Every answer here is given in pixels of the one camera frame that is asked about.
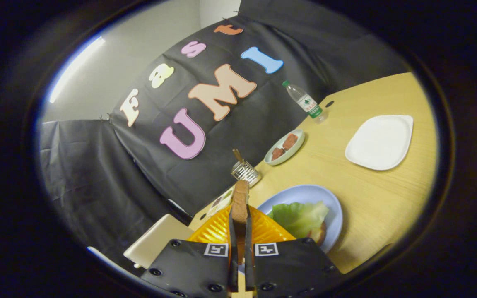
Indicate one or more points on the blue plate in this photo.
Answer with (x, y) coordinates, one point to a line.
(304, 192)

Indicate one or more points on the toasted bread slice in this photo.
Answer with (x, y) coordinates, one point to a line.
(240, 203)

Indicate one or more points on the black backdrop cloth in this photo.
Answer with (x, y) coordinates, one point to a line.
(139, 165)

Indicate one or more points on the flat white bread slice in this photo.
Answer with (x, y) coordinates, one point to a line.
(319, 234)

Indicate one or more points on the pale green plate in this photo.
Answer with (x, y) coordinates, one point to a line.
(296, 151)

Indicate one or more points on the wooden sticks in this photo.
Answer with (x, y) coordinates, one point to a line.
(238, 156)

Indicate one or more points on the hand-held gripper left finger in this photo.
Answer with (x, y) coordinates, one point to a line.
(193, 269)

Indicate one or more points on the green lettuce leaf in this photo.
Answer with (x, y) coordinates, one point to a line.
(298, 217)

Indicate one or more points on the metal mesh utensil holder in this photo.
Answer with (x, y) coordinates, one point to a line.
(246, 174)

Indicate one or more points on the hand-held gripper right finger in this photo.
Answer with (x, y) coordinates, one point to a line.
(292, 269)

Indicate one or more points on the white toaster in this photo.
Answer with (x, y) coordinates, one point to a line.
(155, 242)

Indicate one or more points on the brown meat piece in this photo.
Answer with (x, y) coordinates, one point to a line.
(277, 153)
(290, 141)

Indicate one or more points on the white divided condiment dish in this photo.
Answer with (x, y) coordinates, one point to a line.
(221, 202)

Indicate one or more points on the clear water bottle green cap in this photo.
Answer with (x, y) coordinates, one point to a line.
(304, 101)

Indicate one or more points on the white square plate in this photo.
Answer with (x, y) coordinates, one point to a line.
(381, 142)

